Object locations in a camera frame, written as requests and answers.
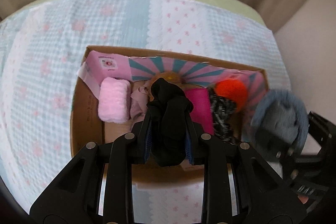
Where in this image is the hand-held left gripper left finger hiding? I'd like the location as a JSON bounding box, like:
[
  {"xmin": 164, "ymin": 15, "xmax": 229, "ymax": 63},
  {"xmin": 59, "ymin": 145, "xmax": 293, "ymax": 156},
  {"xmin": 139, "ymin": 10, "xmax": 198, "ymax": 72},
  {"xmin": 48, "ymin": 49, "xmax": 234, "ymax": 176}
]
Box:
[{"xmin": 29, "ymin": 106, "xmax": 155, "ymax": 224}]

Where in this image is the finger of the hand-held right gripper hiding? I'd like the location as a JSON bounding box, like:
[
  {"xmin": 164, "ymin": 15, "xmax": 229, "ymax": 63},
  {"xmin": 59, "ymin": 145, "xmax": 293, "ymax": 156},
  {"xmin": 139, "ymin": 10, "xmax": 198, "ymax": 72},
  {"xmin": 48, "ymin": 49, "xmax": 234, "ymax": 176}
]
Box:
[
  {"xmin": 307, "ymin": 111, "xmax": 336, "ymax": 153},
  {"xmin": 265, "ymin": 135, "xmax": 300, "ymax": 188}
]

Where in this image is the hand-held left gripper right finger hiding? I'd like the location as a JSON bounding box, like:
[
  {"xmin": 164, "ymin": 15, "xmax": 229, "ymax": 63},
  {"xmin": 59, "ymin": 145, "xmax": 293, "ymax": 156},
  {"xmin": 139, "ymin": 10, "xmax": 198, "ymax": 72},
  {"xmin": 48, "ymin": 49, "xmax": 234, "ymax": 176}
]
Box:
[{"xmin": 184, "ymin": 111, "xmax": 307, "ymax": 224}]

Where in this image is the plain black sock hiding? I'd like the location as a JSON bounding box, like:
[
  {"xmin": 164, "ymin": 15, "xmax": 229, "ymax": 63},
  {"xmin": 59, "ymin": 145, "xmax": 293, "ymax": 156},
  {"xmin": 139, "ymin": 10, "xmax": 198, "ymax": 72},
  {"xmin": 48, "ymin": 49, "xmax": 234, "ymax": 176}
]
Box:
[{"xmin": 146, "ymin": 78, "xmax": 194, "ymax": 167}]

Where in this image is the pale mauve sock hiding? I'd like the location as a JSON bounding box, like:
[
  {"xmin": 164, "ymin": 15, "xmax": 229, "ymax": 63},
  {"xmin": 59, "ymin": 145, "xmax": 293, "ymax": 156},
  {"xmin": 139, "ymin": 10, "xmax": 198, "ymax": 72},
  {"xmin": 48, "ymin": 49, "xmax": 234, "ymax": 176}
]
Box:
[{"xmin": 130, "ymin": 86, "xmax": 151, "ymax": 119}]

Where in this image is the grey sock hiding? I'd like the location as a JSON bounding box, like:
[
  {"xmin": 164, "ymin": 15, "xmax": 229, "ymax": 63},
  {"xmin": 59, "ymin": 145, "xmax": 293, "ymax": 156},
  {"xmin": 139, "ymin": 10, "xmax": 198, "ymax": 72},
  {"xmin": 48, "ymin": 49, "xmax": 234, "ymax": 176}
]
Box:
[{"xmin": 251, "ymin": 89, "xmax": 309, "ymax": 161}]

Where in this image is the magenta sock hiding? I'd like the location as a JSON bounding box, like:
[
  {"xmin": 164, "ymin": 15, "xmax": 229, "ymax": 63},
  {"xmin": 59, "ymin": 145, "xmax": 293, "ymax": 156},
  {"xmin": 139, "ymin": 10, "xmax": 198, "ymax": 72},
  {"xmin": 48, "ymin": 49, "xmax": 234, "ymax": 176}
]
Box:
[{"xmin": 185, "ymin": 89, "xmax": 214, "ymax": 135}]

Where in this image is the black and white patterned sock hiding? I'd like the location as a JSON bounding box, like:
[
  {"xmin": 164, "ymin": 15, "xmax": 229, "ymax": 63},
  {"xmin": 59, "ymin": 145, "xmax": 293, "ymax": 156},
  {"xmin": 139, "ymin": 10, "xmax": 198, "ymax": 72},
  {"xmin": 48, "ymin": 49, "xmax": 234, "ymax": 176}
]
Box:
[{"xmin": 209, "ymin": 89, "xmax": 238, "ymax": 144}]

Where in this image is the pink fuzzy sock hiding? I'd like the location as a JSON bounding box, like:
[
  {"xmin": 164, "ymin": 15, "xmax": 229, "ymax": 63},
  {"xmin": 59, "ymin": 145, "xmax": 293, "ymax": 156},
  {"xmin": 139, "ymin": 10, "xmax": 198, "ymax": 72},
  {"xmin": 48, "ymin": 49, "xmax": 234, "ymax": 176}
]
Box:
[{"xmin": 98, "ymin": 77, "xmax": 131, "ymax": 124}]

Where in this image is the printed cardboard box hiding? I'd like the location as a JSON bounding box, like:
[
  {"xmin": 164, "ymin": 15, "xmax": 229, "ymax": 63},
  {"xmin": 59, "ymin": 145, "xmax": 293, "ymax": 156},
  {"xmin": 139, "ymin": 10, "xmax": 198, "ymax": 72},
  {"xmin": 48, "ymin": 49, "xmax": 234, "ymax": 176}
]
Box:
[{"xmin": 70, "ymin": 45, "xmax": 269, "ymax": 185}]

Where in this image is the orange pompom sock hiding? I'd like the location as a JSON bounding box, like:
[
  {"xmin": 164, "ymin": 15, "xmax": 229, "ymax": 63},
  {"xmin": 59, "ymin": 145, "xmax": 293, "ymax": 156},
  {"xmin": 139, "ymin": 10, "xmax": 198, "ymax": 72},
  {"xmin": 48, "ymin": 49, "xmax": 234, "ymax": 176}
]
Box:
[{"xmin": 215, "ymin": 79, "xmax": 248, "ymax": 112}]

